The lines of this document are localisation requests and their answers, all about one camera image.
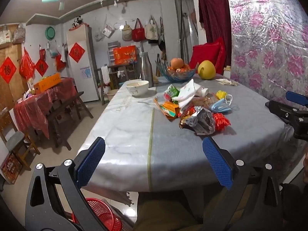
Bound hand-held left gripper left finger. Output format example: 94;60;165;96
25;137;113;231

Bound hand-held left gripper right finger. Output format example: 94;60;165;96
200;137;289;231

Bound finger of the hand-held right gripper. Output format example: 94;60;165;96
265;100;299;124
286;91;308;107

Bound red pompom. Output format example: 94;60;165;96
213;113;231;132

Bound silver foil snack wrapper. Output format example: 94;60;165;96
179;107;216;136

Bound blue face mask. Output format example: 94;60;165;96
218;94;234;109
210;104;230;114

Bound red plastic basket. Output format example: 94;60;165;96
72;198;131;231

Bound red snack wrapper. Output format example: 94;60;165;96
179;103;201;119

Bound brown paper bag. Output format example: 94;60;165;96
192;95;218;108

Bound orange snack wrapper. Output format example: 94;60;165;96
154;97;181;120

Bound white printed paper cup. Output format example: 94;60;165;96
193;83;209;97

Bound green snack wrapper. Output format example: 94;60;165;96
164;85;181;102

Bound dark wooden bench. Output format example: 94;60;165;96
47;91;94;151

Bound crumpled white tissue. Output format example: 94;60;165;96
215;78;239;86

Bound beige plastic basin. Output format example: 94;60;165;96
106;89;119;102

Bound floral plastic sheet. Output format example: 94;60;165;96
224;0;308;107

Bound person's olive trousers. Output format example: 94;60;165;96
137;192;205;231

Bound white refrigerator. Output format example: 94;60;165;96
66;24;100;103

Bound table with red cloth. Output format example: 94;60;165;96
13;77;78;140

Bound wooden chair grey seat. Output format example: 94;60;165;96
0;108;41;172

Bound yellow pomelo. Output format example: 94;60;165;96
197;61;216;80

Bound red cardboard carton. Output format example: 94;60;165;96
0;151;24;185

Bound white ceramic bowl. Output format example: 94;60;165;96
126;80;150;98

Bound blue fridge sticker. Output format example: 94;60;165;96
80;67;91;80

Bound red cushion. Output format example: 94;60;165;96
189;37;226;75

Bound long orange box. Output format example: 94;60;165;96
33;73;61;94

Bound blue glass fruit bowl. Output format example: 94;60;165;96
155;60;197;82

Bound wrapped oranges in bowl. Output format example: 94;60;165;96
167;66;191;74

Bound red hanging pouch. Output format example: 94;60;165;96
55;54;67;72

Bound brown wooden board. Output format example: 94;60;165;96
0;42;30;109

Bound steel thermos bottle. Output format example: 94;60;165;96
139;51;154;88

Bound small red diamond poster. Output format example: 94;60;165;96
35;57;49;77

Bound large orange fruit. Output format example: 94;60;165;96
170;57;185;70

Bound red diamond fridge poster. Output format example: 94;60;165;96
68;42;86;63

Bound orange red gift box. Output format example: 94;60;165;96
113;45;137;65

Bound maroon hanging garment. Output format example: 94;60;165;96
197;0;233;74

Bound red plastic bag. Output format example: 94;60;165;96
19;47;35;80

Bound clear hanging plastic bag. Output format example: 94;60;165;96
47;41;59;58

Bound large red diamond poster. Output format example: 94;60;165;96
0;57;17;84

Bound beige hanging bag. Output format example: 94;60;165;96
121;21;133;41

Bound green round plate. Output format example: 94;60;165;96
45;26;56;40

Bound red handbag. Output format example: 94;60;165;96
131;18;146;42

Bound black hanging bag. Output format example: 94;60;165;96
157;17;167;51

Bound panda plush toy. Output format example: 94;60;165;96
72;16;84;28

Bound white tote bag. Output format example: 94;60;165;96
145;15;159;40

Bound white wall rack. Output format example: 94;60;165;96
107;41;120;65

